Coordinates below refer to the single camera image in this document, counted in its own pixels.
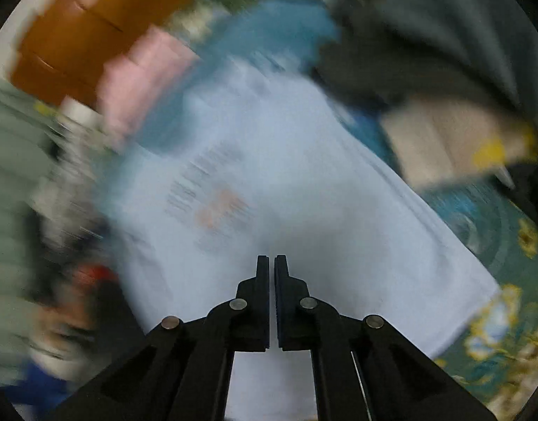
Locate orange wooden headboard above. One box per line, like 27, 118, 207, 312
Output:
10, 0, 192, 107

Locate folded pink fleece blanket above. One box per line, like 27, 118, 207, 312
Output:
97, 26, 198, 150

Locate light blue printed t-shirt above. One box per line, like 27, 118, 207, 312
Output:
93, 58, 502, 421

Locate beige fleece garment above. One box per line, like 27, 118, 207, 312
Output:
380, 97, 538, 190

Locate dark grey sweatshirt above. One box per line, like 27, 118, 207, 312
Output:
316, 0, 538, 123

